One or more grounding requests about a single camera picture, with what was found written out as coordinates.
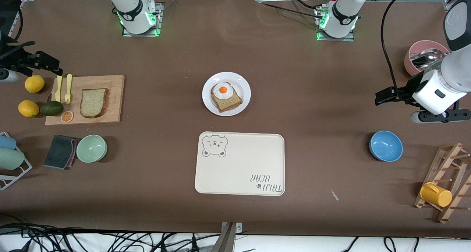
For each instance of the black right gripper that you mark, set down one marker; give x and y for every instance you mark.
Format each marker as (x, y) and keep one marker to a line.
(11, 59)

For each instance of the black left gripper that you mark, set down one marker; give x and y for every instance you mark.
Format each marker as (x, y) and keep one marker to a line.
(409, 89)

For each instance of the brown bread slice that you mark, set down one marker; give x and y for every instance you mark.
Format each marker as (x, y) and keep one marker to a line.
(94, 103)
(228, 103)

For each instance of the round white plate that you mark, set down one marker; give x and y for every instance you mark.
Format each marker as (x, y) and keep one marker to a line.
(241, 83)

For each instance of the toy fried egg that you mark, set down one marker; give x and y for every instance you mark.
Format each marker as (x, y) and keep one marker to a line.
(222, 92)

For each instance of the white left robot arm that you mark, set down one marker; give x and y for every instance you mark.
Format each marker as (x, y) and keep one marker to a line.
(344, 9)

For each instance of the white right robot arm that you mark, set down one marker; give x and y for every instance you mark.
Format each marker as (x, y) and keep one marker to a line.
(132, 13)

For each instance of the yellow lemon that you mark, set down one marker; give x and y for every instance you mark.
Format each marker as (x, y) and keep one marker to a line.
(28, 109)
(34, 84)

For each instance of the yellow plastic knife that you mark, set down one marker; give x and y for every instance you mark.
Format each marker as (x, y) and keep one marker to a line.
(59, 88)

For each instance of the pink bowl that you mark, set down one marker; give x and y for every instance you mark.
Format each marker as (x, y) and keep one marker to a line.
(407, 62)

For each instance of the yellow plastic fork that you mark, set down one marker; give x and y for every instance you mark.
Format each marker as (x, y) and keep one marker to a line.
(68, 84)

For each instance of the dark green avocado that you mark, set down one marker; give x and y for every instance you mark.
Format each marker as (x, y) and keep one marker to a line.
(51, 108)

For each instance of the metal serving spoon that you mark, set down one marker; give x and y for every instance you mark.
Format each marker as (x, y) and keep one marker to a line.
(425, 58)

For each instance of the blue bowl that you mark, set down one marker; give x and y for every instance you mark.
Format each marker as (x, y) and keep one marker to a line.
(386, 146)

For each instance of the toy orange half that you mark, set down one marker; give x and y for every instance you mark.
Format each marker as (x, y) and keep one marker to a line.
(67, 116)

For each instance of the bamboo cutting board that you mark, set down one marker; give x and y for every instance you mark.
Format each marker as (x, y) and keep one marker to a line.
(114, 97)

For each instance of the light blue cup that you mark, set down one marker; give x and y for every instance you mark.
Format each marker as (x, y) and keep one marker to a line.
(7, 142)

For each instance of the folded grey cloth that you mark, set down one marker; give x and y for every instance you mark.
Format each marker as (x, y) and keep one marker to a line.
(59, 152)

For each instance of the pale green bowl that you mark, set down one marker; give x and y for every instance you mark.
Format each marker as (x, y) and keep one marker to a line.
(91, 149)

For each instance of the pale green cup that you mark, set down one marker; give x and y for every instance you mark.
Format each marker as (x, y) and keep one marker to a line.
(11, 159)

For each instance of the yellow mug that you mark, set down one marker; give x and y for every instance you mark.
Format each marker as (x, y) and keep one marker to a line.
(438, 196)

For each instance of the small white tape scrap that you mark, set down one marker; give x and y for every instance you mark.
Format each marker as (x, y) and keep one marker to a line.
(334, 195)

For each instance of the wooden cup drying rack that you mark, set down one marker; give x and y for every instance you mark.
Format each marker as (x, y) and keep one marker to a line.
(448, 212)

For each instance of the cream bear print tray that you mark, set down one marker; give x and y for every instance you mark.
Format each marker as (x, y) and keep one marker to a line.
(239, 163)

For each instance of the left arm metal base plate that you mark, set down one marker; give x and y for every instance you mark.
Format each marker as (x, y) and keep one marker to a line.
(336, 39)

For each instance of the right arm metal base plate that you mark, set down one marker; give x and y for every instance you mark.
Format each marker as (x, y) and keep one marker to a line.
(141, 35)

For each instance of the grey metal camera post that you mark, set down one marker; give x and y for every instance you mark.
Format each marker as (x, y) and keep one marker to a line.
(228, 242)

